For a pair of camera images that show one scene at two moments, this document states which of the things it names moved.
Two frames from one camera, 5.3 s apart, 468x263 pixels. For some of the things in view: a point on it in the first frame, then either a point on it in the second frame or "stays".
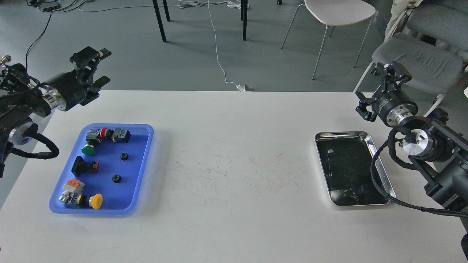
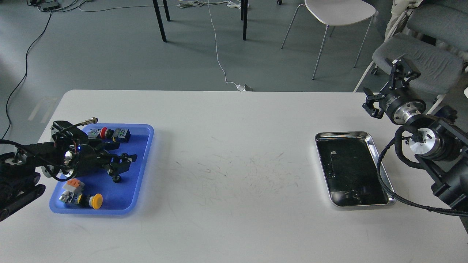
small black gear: [116, 178] stays
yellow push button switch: [95, 201] stays
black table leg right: [244, 17] stays
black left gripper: [67, 90] -> [90, 159]
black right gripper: [392, 107] -> [399, 105]
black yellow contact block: [121, 135] stays
